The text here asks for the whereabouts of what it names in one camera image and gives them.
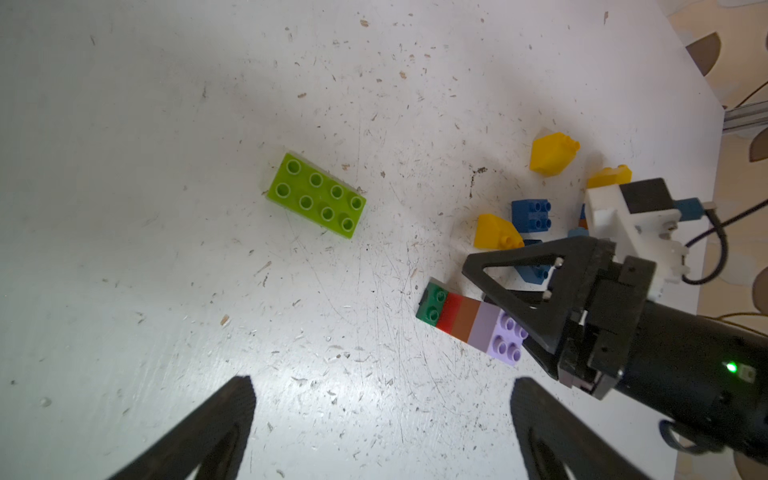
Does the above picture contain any lilac lego brick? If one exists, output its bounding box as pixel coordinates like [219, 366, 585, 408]
[468, 302, 529, 366]

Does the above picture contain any lime green long lego brick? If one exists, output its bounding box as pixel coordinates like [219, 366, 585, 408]
[267, 153, 367, 239]

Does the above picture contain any yellow sloped lego small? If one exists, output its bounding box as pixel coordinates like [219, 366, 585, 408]
[473, 214, 525, 250]

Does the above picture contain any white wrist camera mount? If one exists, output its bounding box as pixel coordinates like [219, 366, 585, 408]
[585, 178, 690, 300]

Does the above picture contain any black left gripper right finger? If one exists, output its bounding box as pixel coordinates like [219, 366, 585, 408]
[510, 377, 647, 479]

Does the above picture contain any yellow sloped lego brick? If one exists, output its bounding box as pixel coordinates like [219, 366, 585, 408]
[587, 165, 632, 189]

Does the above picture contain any yellow lego brick far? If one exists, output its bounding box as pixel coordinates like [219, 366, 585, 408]
[529, 132, 580, 177]

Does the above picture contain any light blue lego brick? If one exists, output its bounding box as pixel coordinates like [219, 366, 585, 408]
[567, 227, 589, 238]

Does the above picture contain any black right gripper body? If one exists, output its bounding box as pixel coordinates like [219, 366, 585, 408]
[558, 257, 767, 462]

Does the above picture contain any orange lego brick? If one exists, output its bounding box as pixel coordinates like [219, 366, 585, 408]
[451, 297, 481, 343]

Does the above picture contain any dark green long lego brick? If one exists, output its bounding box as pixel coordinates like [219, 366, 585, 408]
[416, 282, 448, 327]

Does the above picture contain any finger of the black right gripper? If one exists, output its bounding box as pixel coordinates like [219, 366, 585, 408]
[483, 292, 576, 380]
[462, 236, 615, 354]

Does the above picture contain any red lego brick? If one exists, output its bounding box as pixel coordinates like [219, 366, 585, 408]
[436, 293, 463, 335]

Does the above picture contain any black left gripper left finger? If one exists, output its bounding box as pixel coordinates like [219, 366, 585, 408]
[112, 376, 257, 479]

